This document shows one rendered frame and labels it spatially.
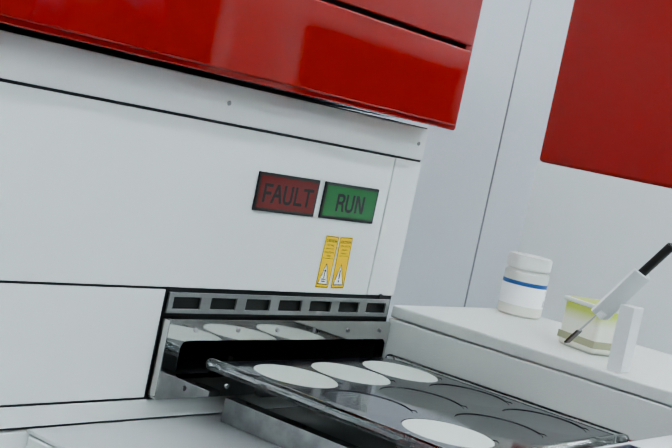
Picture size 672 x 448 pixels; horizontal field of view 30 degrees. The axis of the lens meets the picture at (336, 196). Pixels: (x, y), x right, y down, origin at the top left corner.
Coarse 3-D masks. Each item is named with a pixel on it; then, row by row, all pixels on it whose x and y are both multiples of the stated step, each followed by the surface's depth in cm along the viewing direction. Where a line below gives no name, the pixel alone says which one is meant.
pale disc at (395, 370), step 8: (376, 368) 163; (384, 368) 164; (392, 368) 165; (400, 368) 166; (408, 368) 168; (392, 376) 159; (400, 376) 161; (408, 376) 162; (416, 376) 163; (424, 376) 164; (432, 376) 165
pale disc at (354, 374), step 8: (320, 368) 155; (328, 368) 156; (336, 368) 157; (344, 368) 158; (352, 368) 159; (360, 368) 160; (336, 376) 152; (344, 376) 153; (352, 376) 154; (360, 376) 155; (368, 376) 156; (376, 376) 157; (376, 384) 152; (384, 384) 153
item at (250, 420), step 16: (240, 400) 151; (224, 416) 150; (240, 416) 149; (256, 416) 147; (272, 416) 146; (256, 432) 147; (272, 432) 146; (288, 432) 144; (304, 432) 143; (320, 432) 143
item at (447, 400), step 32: (288, 384) 141; (352, 384) 149; (416, 384) 157; (448, 384) 162; (384, 416) 135; (416, 416) 139; (448, 416) 142; (480, 416) 146; (512, 416) 150; (544, 416) 155
